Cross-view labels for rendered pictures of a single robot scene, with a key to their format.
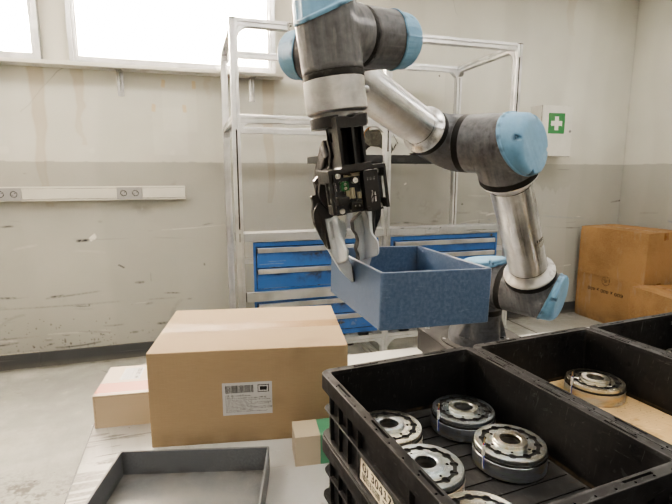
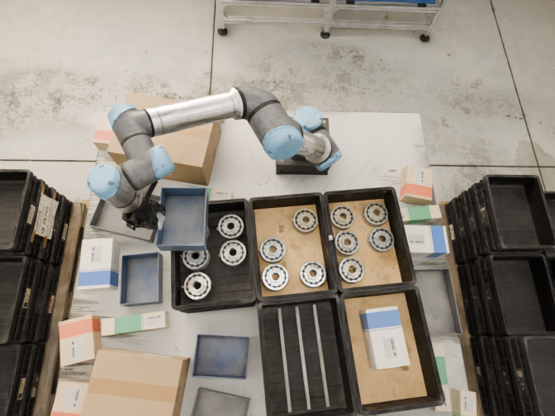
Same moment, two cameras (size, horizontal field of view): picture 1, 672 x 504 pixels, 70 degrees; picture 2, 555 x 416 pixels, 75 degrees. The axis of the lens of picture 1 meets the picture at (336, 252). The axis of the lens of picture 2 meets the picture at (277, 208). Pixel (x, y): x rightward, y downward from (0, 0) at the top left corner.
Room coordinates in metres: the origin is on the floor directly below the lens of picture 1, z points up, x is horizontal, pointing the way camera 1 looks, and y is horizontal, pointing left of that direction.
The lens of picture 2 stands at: (0.37, -0.43, 2.25)
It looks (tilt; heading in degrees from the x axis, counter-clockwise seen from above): 70 degrees down; 7
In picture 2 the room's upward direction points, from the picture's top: 9 degrees clockwise
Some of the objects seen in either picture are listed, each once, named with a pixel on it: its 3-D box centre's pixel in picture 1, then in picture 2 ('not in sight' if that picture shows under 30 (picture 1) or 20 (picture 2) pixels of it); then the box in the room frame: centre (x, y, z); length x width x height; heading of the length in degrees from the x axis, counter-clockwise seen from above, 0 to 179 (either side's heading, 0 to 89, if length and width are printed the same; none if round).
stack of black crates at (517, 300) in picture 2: not in sight; (504, 296); (0.94, -1.67, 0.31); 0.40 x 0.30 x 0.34; 17
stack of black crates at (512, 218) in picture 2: not in sight; (493, 223); (1.33, -1.55, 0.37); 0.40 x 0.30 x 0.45; 17
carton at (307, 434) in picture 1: (353, 437); (205, 196); (0.88, -0.04, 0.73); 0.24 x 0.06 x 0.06; 101
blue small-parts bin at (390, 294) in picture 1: (402, 281); (183, 219); (0.66, -0.09, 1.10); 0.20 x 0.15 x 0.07; 18
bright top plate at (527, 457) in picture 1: (509, 443); (233, 252); (0.64, -0.25, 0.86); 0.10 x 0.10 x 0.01
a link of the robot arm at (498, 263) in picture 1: (484, 280); (306, 125); (1.22, -0.39, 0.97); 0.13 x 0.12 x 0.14; 46
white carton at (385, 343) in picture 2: not in sight; (383, 337); (0.50, -0.88, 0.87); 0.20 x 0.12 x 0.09; 23
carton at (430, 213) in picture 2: not in sight; (412, 215); (1.07, -0.96, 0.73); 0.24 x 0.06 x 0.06; 112
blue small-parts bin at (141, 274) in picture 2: not in sight; (142, 278); (0.45, 0.08, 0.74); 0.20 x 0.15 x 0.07; 22
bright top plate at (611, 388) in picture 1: (594, 380); (305, 219); (0.85, -0.49, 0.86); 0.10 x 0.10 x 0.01
